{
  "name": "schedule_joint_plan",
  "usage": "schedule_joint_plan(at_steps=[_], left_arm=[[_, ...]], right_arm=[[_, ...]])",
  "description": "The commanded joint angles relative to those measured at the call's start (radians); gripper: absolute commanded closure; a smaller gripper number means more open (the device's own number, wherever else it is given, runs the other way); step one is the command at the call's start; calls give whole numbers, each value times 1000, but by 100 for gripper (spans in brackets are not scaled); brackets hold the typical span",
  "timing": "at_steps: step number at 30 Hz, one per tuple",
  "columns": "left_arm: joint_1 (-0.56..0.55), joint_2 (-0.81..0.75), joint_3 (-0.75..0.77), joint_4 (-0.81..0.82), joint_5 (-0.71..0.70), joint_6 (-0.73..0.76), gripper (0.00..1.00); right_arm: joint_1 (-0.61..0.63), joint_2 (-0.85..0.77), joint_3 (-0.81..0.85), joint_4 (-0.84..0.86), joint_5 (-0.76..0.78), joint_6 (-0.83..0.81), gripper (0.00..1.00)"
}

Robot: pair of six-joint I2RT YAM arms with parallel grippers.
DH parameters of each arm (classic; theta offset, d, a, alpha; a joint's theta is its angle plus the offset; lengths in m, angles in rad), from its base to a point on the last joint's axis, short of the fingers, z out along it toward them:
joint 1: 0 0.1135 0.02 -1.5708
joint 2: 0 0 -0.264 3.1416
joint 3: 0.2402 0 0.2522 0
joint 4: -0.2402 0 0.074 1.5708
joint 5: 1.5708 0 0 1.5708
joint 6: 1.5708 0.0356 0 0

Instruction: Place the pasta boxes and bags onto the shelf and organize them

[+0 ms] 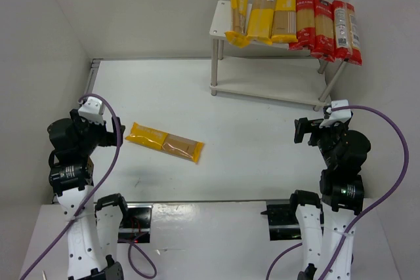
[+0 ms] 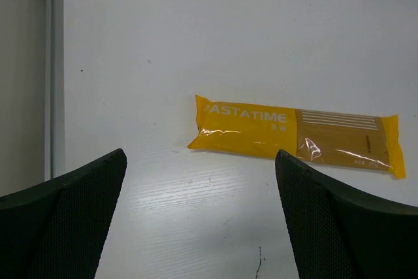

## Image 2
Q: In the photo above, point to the aluminium table edge rail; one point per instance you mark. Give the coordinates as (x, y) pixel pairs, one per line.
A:
(54, 134)

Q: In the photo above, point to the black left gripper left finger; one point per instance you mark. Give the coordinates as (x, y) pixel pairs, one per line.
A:
(57, 229)

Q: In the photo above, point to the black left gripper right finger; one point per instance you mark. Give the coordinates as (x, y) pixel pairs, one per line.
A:
(338, 231)

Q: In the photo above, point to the yellow Pastatime spaghetti bag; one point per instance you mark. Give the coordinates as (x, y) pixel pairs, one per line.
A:
(328, 138)

